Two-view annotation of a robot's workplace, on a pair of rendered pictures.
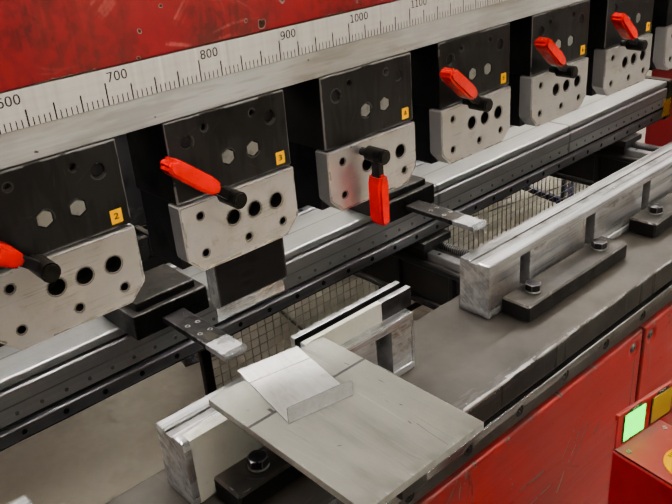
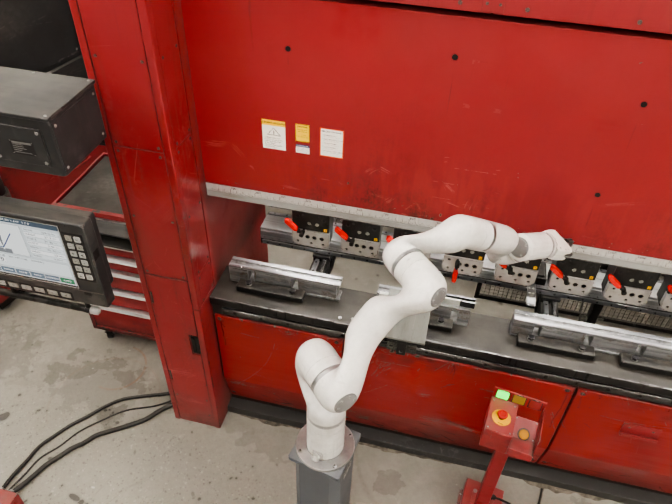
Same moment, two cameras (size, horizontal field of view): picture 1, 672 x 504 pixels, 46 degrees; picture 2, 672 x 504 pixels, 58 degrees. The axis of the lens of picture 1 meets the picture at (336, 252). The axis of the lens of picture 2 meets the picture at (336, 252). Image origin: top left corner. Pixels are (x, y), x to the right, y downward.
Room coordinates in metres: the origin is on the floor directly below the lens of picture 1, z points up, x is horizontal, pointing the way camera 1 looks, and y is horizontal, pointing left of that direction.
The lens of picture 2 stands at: (-0.51, -1.12, 2.76)
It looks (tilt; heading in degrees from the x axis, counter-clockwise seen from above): 41 degrees down; 53
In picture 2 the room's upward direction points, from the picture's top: 2 degrees clockwise
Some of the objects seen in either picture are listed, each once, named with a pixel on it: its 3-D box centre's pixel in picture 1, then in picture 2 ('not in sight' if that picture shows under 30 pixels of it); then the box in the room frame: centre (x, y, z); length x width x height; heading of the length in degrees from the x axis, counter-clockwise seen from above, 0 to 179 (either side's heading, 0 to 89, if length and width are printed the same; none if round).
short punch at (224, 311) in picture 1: (247, 270); not in sight; (0.83, 0.11, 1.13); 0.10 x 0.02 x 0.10; 131
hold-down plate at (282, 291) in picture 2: not in sight; (270, 290); (0.40, 0.52, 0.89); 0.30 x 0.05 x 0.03; 131
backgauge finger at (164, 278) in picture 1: (180, 313); not in sight; (0.95, 0.22, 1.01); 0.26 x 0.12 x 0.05; 41
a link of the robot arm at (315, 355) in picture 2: not in sight; (321, 380); (0.13, -0.24, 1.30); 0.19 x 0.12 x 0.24; 83
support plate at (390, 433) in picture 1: (340, 413); (406, 315); (0.72, 0.01, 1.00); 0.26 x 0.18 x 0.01; 41
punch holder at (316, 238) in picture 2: not in sight; (313, 223); (0.55, 0.43, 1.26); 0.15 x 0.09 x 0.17; 131
